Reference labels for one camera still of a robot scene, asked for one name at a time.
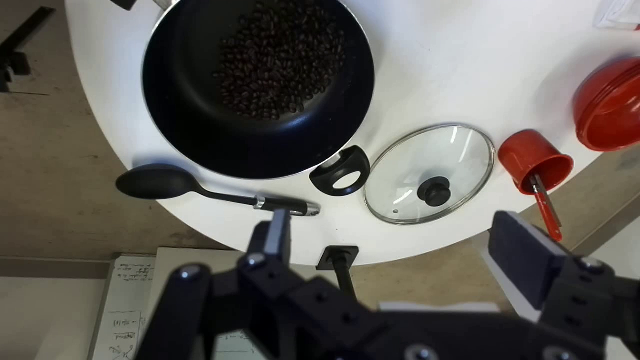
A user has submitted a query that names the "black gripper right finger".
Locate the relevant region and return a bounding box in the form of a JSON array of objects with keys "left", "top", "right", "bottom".
[{"left": 487, "top": 207, "right": 571, "bottom": 316}]

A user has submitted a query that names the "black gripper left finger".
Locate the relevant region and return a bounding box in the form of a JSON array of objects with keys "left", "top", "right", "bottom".
[{"left": 260, "top": 205, "right": 293, "bottom": 266}]

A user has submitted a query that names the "glass pot lid black knob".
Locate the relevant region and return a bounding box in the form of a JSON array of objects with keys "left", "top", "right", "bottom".
[{"left": 361, "top": 122, "right": 498, "bottom": 226}]

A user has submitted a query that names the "red mug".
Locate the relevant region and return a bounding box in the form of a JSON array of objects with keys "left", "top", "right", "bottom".
[{"left": 496, "top": 128, "right": 575, "bottom": 198}]

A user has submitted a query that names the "black plastic serving spoon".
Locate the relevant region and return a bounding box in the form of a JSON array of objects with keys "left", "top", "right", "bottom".
[{"left": 113, "top": 161, "right": 322, "bottom": 217}]

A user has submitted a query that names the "white board with writing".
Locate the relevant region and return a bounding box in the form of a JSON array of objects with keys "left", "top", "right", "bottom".
[{"left": 87, "top": 245, "right": 267, "bottom": 360}]

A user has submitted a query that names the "roasted coffee beans layer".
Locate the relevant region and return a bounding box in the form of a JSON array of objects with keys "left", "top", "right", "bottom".
[{"left": 216, "top": 0, "right": 347, "bottom": 122}]

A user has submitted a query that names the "red bowl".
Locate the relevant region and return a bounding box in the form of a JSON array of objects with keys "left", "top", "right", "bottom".
[{"left": 570, "top": 56, "right": 640, "bottom": 154}]

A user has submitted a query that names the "red utensil handle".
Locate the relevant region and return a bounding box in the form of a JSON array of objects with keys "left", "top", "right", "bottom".
[{"left": 530, "top": 173, "right": 565, "bottom": 244}]

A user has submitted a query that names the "black camera stand pole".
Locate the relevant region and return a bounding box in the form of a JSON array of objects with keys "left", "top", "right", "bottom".
[{"left": 314, "top": 244, "right": 361, "bottom": 301}]

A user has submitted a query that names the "black two-handled cooking pot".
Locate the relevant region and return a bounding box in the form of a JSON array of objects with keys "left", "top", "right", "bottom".
[{"left": 107, "top": 0, "right": 376, "bottom": 198}]

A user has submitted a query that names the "black tripod camera mount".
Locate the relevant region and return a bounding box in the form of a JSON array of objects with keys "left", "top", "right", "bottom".
[{"left": 0, "top": 6, "right": 58, "bottom": 94}]

